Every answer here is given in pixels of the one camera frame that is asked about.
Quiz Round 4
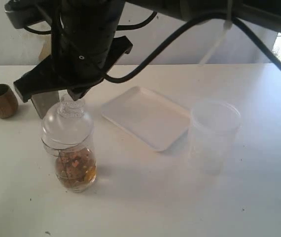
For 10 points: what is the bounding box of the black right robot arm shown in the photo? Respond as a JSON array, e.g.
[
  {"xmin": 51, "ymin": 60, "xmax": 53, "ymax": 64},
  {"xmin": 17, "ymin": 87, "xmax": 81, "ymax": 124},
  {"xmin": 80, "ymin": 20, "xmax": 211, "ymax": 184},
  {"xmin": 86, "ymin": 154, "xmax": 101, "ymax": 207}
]
[{"xmin": 4, "ymin": 0, "xmax": 281, "ymax": 102}]

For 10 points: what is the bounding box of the stainless steel cup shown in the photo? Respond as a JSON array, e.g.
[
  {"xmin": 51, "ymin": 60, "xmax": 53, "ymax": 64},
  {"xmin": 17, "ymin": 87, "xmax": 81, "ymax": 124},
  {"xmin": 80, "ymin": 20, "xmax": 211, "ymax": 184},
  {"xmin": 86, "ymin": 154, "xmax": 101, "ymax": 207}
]
[{"xmin": 31, "ymin": 91, "xmax": 60, "ymax": 119}]

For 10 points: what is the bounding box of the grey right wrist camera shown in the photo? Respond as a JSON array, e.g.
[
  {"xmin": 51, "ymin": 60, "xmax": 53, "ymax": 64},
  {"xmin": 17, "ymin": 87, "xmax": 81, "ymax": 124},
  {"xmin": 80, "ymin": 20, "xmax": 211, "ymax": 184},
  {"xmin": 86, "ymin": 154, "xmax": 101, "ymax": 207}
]
[{"xmin": 4, "ymin": 0, "xmax": 60, "ymax": 29}]

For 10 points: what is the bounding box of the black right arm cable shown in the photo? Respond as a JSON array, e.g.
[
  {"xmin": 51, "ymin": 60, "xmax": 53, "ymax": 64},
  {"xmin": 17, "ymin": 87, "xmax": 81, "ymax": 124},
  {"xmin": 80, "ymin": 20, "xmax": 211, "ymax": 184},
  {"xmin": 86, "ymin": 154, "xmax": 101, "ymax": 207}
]
[{"xmin": 23, "ymin": 11, "xmax": 281, "ymax": 89}]

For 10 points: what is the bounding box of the white foam tray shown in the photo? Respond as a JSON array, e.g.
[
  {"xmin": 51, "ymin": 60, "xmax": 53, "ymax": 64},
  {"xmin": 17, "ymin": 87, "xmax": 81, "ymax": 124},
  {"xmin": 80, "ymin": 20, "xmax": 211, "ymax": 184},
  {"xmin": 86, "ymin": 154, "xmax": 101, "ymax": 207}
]
[{"xmin": 101, "ymin": 86, "xmax": 190, "ymax": 152}]

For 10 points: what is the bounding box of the translucent plastic tub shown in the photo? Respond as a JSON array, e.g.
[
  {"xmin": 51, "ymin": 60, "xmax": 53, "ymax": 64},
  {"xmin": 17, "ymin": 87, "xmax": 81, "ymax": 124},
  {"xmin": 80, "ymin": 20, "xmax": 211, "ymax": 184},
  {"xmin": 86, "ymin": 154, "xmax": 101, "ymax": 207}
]
[{"xmin": 188, "ymin": 100, "xmax": 241, "ymax": 175}]

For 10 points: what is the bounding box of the brown wooden cup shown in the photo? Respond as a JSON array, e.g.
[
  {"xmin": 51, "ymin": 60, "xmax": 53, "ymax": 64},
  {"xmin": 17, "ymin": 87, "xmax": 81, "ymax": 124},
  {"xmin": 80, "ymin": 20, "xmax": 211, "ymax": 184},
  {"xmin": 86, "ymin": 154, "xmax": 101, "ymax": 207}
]
[{"xmin": 0, "ymin": 83, "xmax": 18, "ymax": 119}]

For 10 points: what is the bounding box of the clear measuring glass jar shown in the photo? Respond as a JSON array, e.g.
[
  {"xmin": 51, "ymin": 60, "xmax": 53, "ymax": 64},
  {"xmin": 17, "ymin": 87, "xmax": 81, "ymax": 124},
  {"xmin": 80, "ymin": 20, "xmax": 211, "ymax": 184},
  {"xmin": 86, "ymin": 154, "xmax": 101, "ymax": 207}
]
[{"xmin": 43, "ymin": 137, "xmax": 97, "ymax": 193}]

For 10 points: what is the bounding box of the clear dome jar lid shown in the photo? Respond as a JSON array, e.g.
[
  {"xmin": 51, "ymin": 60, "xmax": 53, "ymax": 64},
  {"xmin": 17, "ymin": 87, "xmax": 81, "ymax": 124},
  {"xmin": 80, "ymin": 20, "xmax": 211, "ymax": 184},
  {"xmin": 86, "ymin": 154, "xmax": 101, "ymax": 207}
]
[{"xmin": 41, "ymin": 94, "xmax": 94, "ymax": 149}]

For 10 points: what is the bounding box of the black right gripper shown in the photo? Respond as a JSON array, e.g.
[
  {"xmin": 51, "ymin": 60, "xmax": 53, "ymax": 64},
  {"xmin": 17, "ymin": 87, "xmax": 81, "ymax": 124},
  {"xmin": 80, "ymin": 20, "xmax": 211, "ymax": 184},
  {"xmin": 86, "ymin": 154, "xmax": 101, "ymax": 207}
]
[{"xmin": 14, "ymin": 0, "xmax": 132, "ymax": 102}]

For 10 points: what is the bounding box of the white zip tie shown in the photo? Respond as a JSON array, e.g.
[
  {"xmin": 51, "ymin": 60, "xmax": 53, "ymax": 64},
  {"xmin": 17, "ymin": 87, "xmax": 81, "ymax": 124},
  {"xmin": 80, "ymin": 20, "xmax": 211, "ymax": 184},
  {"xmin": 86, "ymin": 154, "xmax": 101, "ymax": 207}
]
[{"xmin": 199, "ymin": 0, "xmax": 233, "ymax": 65}]

